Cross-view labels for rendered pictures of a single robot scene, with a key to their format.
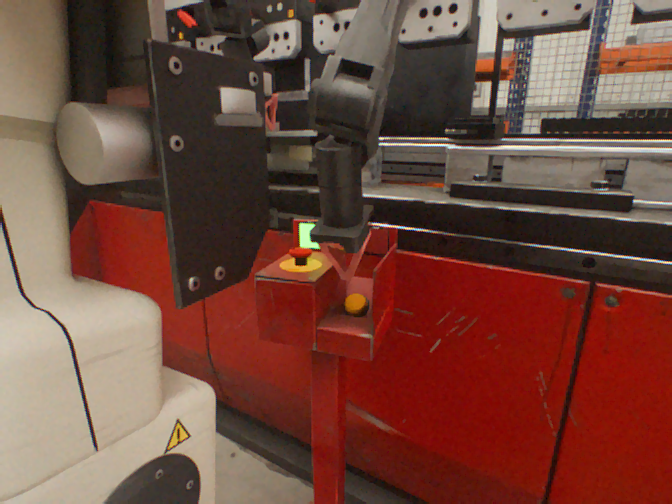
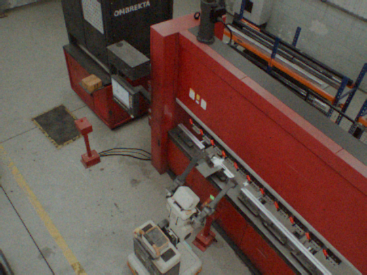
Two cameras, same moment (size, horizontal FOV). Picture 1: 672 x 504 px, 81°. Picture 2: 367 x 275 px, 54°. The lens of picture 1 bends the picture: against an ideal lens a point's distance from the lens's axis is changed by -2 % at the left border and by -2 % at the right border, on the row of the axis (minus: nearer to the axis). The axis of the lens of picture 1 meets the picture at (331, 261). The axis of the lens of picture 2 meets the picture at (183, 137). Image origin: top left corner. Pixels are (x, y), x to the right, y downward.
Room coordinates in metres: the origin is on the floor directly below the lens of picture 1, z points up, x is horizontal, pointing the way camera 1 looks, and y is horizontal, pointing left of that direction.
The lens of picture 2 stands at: (-1.68, -0.32, 4.28)
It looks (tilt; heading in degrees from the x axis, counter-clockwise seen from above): 46 degrees down; 18
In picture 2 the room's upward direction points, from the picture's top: 5 degrees clockwise
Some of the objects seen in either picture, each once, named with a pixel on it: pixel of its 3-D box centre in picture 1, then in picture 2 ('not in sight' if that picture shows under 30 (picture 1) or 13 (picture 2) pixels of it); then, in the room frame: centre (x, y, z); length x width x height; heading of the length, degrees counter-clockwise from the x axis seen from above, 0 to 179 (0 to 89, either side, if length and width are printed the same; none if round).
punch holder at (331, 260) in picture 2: not in sight; (334, 256); (0.26, -1.22, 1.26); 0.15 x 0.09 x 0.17; 57
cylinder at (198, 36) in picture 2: not in sight; (214, 19); (1.51, 0.48, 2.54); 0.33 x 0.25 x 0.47; 57
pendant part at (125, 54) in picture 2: not in sight; (129, 82); (1.41, 1.40, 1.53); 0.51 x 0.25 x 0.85; 63
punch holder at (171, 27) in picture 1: (179, 44); (198, 125); (1.35, 0.46, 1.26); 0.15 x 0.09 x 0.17; 57
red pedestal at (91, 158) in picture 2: not in sight; (86, 142); (1.19, 2.02, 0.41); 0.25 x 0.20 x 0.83; 147
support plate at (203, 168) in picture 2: (254, 134); (209, 167); (0.99, 0.18, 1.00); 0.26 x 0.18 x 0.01; 147
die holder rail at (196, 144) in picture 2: not in sight; (190, 137); (1.41, 0.56, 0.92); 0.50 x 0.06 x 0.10; 57
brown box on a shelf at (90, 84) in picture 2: not in sight; (90, 82); (1.74, 2.20, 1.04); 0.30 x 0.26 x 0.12; 61
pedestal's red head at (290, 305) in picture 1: (328, 282); (212, 207); (0.65, 0.00, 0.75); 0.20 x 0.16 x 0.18; 70
